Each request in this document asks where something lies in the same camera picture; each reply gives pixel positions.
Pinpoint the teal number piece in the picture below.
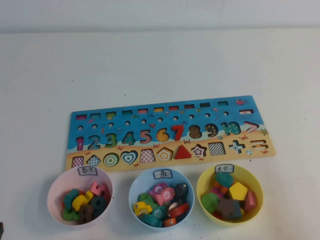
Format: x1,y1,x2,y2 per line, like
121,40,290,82
63,188,81,209

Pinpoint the yellow pentagon piece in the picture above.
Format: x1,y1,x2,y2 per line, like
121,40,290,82
228,181,249,202

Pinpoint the teal heart piece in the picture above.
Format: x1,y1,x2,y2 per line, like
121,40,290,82
215,171,235,189

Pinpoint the pink plastic bowl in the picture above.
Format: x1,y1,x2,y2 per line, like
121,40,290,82
46,166,114,226

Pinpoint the orange fish piece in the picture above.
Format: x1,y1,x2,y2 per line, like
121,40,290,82
162,217,177,228

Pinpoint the paper label on pink bowl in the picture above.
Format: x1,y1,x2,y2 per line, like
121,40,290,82
77,166,97,177

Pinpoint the green number piece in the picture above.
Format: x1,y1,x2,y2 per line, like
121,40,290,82
61,208,81,222

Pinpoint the brown number piece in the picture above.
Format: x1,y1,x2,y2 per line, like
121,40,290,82
78,204,95,225

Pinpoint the paper label on blue bowl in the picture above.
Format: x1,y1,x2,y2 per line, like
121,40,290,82
153,169,173,180

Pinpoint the yellow fish piece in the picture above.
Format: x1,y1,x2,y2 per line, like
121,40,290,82
132,201,153,217

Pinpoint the red triangle piece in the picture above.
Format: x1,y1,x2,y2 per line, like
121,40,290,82
174,144,193,160

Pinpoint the brown star piece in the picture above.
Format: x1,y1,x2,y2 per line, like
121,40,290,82
215,197,244,221

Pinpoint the blue plastic bowl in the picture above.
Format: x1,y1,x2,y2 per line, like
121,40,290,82
128,167,195,228

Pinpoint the colourful wooden number puzzle board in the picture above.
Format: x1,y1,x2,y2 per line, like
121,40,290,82
64,94,277,172

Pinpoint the pink trapezoid piece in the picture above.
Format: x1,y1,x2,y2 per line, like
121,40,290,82
244,190,259,214

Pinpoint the yellow number piece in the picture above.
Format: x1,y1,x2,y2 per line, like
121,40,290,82
71,191,95,211

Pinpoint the yellow plastic bowl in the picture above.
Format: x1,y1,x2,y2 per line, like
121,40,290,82
196,164,264,228

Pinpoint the paper label on yellow bowl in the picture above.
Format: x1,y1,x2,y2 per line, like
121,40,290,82
214,164,235,174

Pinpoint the red number seven piece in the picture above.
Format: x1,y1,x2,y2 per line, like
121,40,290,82
171,124,185,141

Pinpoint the green circle piece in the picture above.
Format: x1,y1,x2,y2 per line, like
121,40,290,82
200,192,221,215

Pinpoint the dark blue number piece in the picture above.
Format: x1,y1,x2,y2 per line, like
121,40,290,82
90,196,110,219

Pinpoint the orange shape piece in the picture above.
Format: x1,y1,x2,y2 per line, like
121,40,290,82
213,181,229,195

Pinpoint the dark grey fish piece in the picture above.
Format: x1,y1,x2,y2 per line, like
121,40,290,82
174,182,190,204

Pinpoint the teal fish piece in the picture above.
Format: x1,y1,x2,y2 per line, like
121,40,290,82
143,205,169,227

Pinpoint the red fish piece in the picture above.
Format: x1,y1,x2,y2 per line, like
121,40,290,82
167,202,190,219

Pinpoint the pink fish piece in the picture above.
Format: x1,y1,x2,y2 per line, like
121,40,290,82
148,182,176,206

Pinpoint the pink number piece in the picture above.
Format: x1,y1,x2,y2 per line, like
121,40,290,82
90,181,111,202

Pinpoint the green fish piece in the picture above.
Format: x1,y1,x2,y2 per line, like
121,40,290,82
137,192,159,209

